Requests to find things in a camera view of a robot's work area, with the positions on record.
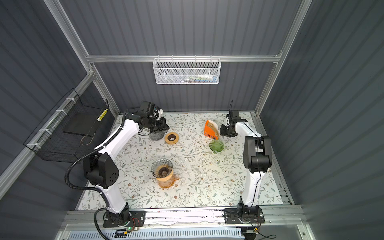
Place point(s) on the orange glass carafe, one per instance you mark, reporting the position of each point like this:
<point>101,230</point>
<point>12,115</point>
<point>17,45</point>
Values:
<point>168,181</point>

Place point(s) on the grey glass dripper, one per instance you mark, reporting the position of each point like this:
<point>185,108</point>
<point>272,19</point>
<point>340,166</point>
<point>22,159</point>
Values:
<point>162,170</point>

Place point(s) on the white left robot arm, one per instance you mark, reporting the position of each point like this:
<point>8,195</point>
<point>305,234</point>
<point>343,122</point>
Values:
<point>100,168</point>

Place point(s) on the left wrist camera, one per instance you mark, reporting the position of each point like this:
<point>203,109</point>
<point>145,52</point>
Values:
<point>157,113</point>

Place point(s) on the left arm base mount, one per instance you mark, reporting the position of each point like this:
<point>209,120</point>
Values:
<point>127,218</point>

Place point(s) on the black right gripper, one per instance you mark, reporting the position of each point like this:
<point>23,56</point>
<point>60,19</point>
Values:
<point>223,132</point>

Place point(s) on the black flat pad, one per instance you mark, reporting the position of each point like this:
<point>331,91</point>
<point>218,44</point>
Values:
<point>82,124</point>

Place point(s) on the orange coffee filter box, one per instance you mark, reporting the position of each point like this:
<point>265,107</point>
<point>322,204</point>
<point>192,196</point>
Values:
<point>211,130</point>

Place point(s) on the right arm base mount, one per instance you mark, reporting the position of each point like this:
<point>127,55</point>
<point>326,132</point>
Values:
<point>244,215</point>

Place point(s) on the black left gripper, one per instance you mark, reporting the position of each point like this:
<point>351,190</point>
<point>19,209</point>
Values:
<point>163,127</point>

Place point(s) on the white wire basket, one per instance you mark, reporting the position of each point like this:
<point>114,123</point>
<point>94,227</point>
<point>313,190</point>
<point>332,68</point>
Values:
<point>195,71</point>

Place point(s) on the green glass dripper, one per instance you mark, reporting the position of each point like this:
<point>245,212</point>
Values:
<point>216,146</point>

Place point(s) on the black wire basket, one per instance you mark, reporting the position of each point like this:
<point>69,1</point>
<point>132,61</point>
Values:
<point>50,143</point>

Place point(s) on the yellow marker pen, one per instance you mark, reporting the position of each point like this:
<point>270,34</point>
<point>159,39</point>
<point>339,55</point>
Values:
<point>102,115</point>

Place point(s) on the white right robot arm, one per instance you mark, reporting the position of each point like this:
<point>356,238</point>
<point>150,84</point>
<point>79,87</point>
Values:
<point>257,155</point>

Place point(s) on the grey glass carafe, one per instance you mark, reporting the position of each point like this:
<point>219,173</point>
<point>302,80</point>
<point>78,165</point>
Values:
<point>156,136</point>

